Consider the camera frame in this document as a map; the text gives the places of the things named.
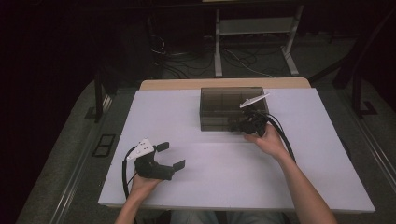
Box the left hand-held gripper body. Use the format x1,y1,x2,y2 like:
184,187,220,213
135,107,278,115
125,138,176,181

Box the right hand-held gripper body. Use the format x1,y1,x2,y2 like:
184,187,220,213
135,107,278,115
238,91,271,138

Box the smoky acrylic compartment drawer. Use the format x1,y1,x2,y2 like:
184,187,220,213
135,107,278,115
200,87,270,120

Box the smoky acrylic drawer box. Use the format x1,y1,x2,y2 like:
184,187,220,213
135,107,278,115
199,86,270,133

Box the person's left hand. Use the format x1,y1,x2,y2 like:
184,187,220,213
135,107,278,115
128,171,163,201

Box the person's right hand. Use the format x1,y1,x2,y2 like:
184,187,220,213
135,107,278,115
243,122,291,161

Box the black stand leg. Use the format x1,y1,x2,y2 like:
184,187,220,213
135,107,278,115
85,66,120,124

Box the grey metal stand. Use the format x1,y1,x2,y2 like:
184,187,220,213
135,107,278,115
214,4,305,78

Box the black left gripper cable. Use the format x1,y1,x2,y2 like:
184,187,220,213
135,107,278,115
120,146,138,200

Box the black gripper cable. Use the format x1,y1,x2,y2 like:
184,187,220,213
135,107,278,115
120,146,138,200
263,111,297,164

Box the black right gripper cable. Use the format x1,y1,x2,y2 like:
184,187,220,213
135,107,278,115
263,111,297,164

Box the white floor cable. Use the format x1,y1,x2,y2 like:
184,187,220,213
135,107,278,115
222,48,276,78

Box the black floor outlet frame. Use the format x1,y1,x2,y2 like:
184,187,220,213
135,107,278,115
92,133,117,159

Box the metal floor rail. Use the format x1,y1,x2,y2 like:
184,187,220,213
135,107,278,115
340,90,396,188
49,92,114,224

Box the black floor cables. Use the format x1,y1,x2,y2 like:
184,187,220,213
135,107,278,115
148,18,260,79

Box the black angled stand frame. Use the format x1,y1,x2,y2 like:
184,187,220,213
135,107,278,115
307,6,396,119

